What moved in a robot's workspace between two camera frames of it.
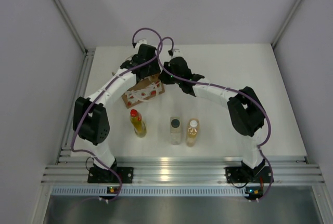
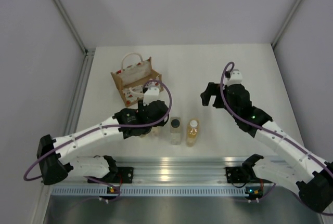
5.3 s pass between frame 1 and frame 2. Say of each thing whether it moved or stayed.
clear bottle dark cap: stayed
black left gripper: moved
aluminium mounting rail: stayed
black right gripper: moved
